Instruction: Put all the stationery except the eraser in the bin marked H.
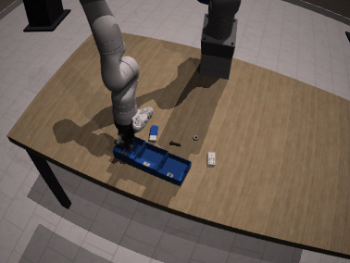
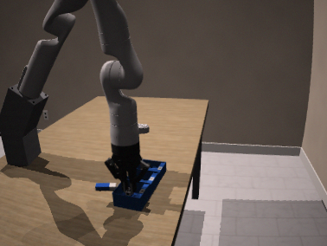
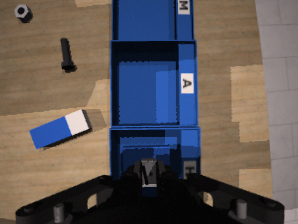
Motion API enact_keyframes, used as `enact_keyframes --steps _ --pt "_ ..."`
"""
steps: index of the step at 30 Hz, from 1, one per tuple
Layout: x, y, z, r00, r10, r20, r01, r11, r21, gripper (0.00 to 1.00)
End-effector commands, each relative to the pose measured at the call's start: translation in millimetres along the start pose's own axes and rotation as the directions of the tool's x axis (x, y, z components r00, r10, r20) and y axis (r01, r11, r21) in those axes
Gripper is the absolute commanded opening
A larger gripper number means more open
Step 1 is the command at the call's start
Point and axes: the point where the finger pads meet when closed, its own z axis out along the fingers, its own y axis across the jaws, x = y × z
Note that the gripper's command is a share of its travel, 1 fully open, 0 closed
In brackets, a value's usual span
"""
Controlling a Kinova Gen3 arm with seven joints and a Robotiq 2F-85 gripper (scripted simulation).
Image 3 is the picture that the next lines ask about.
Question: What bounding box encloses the grey hex nut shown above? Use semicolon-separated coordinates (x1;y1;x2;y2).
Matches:
14;4;33;21

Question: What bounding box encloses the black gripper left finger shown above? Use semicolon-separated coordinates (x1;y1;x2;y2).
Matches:
15;161;143;224

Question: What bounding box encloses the black bolt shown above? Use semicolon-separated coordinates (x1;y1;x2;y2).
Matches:
60;38;74;70

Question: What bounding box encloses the blue three-compartment bin rack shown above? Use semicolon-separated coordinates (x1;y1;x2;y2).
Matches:
109;0;201;181

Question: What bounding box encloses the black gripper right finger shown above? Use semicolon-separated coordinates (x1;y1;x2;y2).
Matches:
156;160;285;224

